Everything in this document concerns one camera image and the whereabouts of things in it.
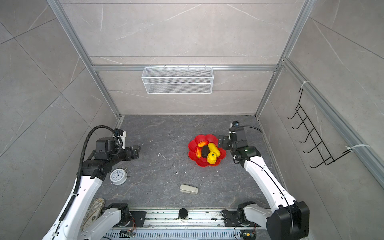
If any yellow fake banana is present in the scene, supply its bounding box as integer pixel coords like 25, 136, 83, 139
208, 143, 221, 158

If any black fake avocado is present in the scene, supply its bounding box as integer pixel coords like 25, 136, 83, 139
202, 145, 211, 159

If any red-yellow fake mango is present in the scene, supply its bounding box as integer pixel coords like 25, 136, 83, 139
198, 140, 210, 148
195, 147, 202, 159

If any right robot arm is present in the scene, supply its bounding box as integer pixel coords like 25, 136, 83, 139
218, 130, 310, 240

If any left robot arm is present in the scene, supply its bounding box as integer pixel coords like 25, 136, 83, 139
43, 125, 141, 240

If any red flower-shaped fruit bowl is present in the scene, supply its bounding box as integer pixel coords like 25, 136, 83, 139
188, 135, 226, 167

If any white alarm clock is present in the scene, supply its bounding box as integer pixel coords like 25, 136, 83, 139
110, 169, 128, 186

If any patterned slipper object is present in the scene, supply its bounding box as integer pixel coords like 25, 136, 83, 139
80, 198, 106, 231

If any beige stapler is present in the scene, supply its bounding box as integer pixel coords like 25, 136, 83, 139
180, 184, 199, 194

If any black round knob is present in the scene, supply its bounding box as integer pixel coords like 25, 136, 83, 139
178, 208, 189, 220

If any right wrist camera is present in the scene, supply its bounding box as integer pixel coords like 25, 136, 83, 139
229, 121, 240, 134

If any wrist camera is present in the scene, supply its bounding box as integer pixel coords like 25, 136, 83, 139
114, 129, 127, 149
229, 121, 240, 134

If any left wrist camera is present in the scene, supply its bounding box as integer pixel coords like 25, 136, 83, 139
114, 129, 127, 149

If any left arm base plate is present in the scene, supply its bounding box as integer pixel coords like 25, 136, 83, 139
117, 211, 147, 229

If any aluminium rail track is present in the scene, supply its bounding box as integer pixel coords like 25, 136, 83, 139
104, 208, 271, 232

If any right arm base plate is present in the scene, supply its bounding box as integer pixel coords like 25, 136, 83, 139
221, 210, 243, 227

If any white wire mesh basket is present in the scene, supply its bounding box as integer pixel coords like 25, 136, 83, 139
142, 66, 214, 95

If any black wire hook rack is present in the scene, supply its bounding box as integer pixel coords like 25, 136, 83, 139
287, 89, 353, 169

